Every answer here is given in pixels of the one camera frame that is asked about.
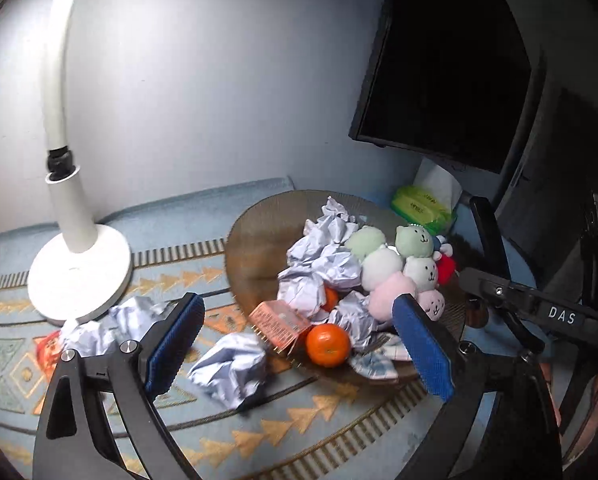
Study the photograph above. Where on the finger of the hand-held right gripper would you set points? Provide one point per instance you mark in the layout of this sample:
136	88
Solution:
484	285

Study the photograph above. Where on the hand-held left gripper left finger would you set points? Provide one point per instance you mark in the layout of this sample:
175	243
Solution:
174	345

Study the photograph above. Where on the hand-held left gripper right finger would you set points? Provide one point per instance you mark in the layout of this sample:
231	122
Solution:
424	350

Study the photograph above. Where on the red plush toy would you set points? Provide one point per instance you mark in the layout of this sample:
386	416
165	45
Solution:
446	269

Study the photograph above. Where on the checked cloth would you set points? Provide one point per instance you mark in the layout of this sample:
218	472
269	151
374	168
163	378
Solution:
379	362

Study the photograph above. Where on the blue and white plush toy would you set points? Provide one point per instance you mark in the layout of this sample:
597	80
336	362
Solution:
443	246

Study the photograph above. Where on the white paper ball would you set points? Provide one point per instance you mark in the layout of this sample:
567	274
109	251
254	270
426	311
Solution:
301	296
124	317
336	266
231	367
354	321
329	230

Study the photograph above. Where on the pastel bear plush toy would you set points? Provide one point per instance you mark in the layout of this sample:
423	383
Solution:
381	266
421	260

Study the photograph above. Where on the orange mandarin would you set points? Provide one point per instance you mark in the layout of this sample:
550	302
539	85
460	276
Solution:
332	299
329	344

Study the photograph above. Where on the amber glass bowl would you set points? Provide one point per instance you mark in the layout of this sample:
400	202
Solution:
259	240

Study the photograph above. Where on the black monitor stand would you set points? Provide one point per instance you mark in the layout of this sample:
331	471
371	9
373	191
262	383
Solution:
486	232

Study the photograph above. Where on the green tissue pack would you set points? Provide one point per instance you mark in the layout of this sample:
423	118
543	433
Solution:
421	205

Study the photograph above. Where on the orange red packet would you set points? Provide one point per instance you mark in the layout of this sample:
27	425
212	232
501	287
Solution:
48	349

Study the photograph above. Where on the patterned blue table mat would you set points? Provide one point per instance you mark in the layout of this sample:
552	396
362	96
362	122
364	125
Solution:
279	440

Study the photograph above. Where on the white desk lamp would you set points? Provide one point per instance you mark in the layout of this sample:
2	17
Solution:
74	225

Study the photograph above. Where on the black monitor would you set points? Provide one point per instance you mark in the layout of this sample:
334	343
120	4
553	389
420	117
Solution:
444	60

